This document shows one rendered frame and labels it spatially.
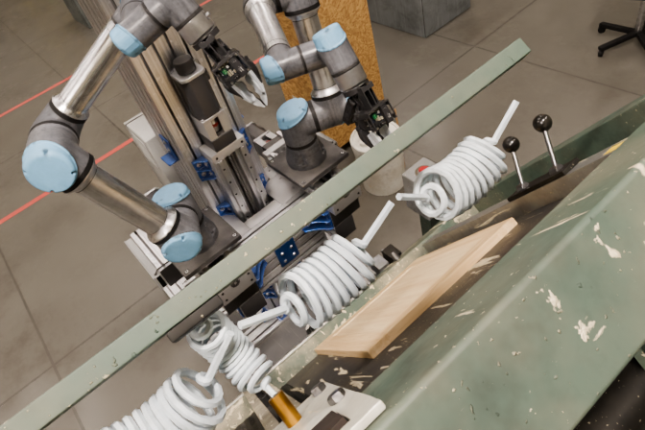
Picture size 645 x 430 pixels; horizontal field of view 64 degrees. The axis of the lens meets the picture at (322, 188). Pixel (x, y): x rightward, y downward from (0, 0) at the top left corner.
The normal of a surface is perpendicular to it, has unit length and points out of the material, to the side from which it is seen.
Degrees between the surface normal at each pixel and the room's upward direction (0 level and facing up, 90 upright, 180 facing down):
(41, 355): 0
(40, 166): 83
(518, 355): 37
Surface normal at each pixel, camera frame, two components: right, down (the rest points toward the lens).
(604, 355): 0.19, -0.29
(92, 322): -0.22, -0.70
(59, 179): 0.22, 0.54
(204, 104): 0.64, 0.42
